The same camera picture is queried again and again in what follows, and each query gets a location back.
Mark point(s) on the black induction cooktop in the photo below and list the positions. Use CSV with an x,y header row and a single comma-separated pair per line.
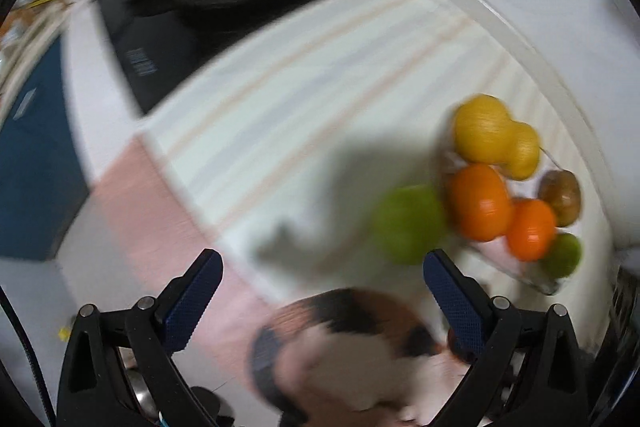
x,y
157,53

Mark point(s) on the striped cat pattern mat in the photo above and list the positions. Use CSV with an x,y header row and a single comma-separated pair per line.
x,y
277,150

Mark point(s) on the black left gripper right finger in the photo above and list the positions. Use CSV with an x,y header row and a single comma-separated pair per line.
x,y
549,389

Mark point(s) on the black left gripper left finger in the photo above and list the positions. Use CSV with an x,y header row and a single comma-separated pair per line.
x,y
94,389

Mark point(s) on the blue cabinet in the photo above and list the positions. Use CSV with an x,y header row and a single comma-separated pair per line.
x,y
42,183

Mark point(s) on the green fruit by plate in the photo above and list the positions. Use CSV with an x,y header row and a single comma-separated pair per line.
x,y
409,222

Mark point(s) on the brown round fruit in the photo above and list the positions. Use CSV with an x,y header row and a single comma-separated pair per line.
x,y
561,191

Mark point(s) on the green apple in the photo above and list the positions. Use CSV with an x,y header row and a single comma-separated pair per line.
x,y
563,257

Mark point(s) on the yellow lemon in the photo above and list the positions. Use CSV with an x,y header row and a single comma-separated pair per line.
x,y
483,130

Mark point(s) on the large orange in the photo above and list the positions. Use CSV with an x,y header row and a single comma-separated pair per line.
x,y
479,202

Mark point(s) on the small orange tangerine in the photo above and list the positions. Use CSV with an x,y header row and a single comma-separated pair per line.
x,y
532,229

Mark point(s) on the small yellow citrus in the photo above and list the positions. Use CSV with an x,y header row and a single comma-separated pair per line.
x,y
523,155

